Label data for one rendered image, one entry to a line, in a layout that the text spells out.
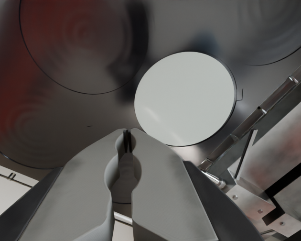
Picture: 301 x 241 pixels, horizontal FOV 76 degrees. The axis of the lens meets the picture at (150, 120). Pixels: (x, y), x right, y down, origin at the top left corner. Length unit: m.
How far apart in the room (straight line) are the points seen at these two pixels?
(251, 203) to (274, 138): 0.09
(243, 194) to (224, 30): 0.20
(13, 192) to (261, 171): 0.40
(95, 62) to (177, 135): 0.11
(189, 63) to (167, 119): 0.06
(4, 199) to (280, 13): 0.47
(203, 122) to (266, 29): 0.10
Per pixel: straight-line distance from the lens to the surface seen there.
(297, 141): 0.31
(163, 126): 0.20
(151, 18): 0.18
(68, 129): 0.21
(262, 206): 0.32
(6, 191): 0.43
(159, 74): 0.18
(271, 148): 0.30
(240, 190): 0.28
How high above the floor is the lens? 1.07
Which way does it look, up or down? 62 degrees down
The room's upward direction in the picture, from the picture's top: 173 degrees clockwise
